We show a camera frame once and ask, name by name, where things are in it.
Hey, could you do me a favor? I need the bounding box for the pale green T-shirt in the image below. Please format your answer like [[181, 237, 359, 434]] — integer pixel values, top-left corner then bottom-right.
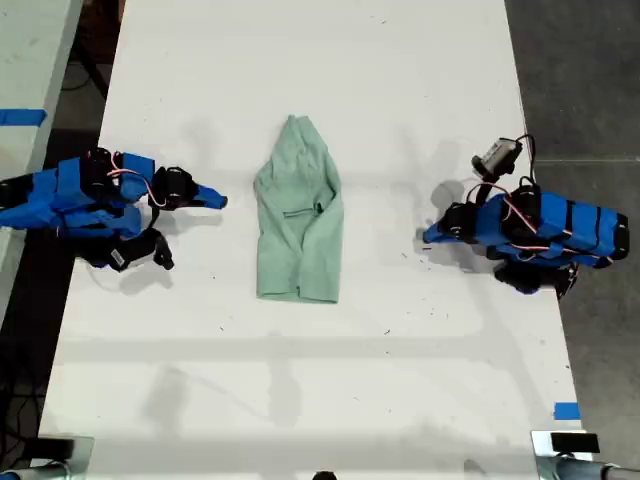
[[253, 114, 346, 305]]

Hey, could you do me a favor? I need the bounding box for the long blue tape strip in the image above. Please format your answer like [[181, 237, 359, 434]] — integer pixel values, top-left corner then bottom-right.
[[0, 107, 49, 128]]

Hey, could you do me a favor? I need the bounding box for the white side table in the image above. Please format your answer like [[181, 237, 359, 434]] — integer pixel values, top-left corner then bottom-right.
[[0, 0, 85, 324]]

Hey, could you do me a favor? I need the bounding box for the short blue tape strip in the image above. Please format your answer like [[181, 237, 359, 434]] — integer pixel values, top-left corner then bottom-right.
[[553, 401, 583, 422]]

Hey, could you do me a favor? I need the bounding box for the silver metal corner plate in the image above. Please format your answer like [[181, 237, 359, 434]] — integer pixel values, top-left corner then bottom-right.
[[530, 429, 597, 480]]

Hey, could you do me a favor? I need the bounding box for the grey metal tube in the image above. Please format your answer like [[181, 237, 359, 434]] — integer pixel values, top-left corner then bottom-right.
[[553, 456, 640, 480], [0, 461, 69, 480]]

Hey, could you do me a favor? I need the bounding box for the red white servo wire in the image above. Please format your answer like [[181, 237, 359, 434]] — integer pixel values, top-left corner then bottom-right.
[[502, 195, 542, 236], [110, 158, 169, 209]]

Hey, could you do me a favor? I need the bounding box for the black curved camera stalk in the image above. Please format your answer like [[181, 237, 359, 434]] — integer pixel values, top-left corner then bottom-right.
[[467, 174, 502, 207]]

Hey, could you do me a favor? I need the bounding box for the grey camera box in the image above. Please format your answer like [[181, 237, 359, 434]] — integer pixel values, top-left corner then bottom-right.
[[471, 136, 525, 179]]

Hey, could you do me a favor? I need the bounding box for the black labelled camera box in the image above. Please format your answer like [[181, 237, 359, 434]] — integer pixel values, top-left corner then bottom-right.
[[88, 228, 177, 274]]

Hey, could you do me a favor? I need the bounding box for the black camera cable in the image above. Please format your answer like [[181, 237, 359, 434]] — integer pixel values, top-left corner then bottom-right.
[[514, 132, 538, 187]]

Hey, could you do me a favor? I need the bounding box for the white camera cable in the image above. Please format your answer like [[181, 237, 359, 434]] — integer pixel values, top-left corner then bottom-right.
[[85, 263, 124, 292]]

